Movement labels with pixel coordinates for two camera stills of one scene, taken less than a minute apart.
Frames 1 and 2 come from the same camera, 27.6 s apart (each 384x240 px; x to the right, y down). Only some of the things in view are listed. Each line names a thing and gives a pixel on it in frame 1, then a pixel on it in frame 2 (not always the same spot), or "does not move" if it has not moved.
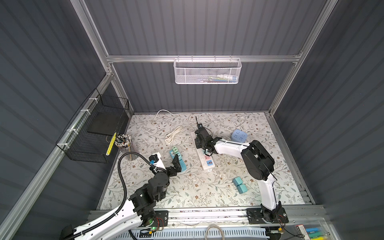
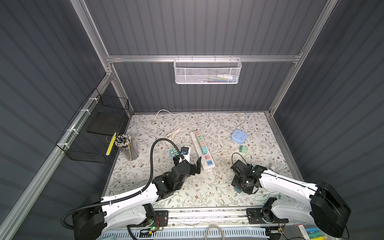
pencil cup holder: [124, 142] does not move
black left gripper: [173, 172] to [193, 170]
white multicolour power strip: [205, 162] does not move
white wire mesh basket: [207, 70] does not move
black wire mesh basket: [88, 131] does not move
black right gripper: [197, 143] to [234, 182]
